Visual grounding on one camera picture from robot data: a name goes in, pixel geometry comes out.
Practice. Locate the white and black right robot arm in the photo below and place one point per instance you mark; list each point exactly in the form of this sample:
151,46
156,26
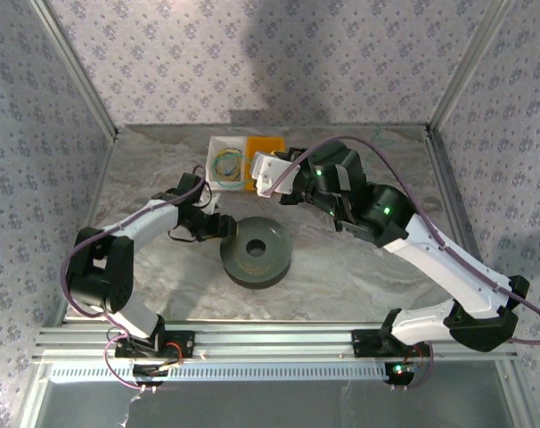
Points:
448,267

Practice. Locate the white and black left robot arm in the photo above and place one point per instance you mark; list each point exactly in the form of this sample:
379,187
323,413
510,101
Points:
136,223

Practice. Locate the white plastic bin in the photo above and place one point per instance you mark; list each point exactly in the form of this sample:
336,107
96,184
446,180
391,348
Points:
212,147

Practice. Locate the orange plastic bin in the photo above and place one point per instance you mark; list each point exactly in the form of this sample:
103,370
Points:
265,145

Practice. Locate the black controller board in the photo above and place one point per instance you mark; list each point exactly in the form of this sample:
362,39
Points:
399,374
149,372

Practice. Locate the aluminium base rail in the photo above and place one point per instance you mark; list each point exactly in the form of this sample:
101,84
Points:
274,339

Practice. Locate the aluminium side rail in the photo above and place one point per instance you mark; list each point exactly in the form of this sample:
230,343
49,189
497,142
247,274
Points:
96,196
455,196

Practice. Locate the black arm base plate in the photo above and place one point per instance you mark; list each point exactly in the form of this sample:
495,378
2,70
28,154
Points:
361,343
185,343

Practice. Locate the aluminium frame post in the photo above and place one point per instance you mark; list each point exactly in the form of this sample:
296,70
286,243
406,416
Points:
76,67
468,62

